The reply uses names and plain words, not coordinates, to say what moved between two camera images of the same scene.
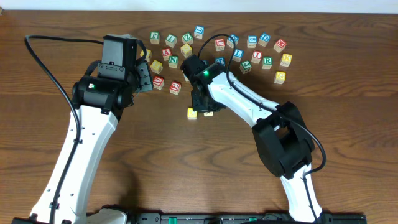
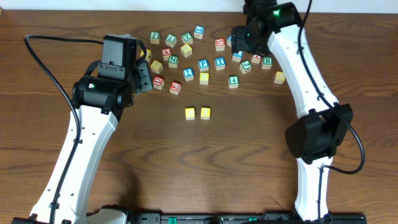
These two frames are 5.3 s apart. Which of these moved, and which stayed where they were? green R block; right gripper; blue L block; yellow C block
Moved: right gripper
Stayed: yellow C block; green R block; blue L block
